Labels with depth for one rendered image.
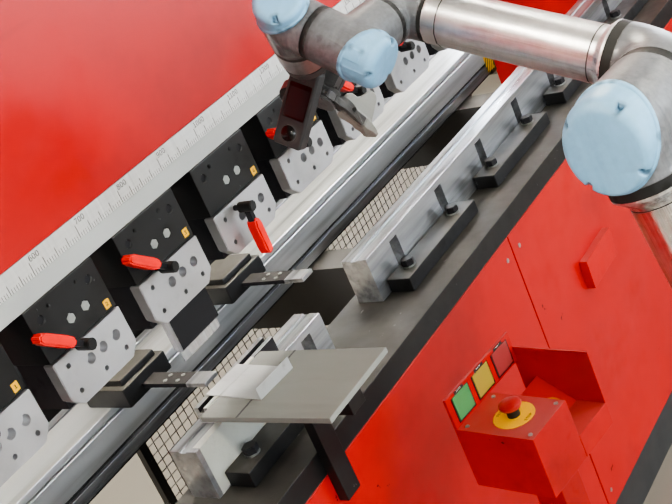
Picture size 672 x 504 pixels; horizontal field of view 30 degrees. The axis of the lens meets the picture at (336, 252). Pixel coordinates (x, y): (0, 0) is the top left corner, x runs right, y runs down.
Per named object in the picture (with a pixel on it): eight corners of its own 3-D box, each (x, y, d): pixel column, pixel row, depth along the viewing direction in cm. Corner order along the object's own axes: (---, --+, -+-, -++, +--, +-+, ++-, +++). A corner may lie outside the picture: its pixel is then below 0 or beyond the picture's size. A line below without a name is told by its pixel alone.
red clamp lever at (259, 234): (271, 254, 206) (248, 203, 202) (253, 256, 208) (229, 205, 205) (277, 248, 207) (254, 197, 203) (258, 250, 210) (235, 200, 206)
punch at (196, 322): (189, 361, 200) (164, 312, 196) (180, 362, 201) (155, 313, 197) (224, 325, 207) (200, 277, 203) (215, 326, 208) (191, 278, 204)
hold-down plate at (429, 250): (414, 291, 238) (409, 278, 237) (391, 293, 241) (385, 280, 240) (479, 211, 259) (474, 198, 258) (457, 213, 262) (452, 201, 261)
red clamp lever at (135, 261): (132, 252, 181) (180, 261, 189) (113, 254, 184) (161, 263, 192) (131, 264, 181) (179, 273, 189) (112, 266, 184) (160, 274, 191)
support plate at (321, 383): (332, 423, 184) (329, 418, 183) (202, 422, 200) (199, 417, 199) (388, 352, 196) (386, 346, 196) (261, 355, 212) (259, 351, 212)
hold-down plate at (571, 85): (566, 103, 293) (562, 91, 292) (545, 106, 297) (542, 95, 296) (609, 49, 314) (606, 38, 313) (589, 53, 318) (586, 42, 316)
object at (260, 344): (214, 423, 202) (207, 408, 201) (201, 422, 204) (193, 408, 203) (279, 350, 216) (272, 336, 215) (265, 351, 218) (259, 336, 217)
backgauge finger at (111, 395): (195, 408, 206) (182, 384, 204) (89, 408, 222) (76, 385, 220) (234, 365, 214) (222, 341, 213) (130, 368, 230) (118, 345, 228)
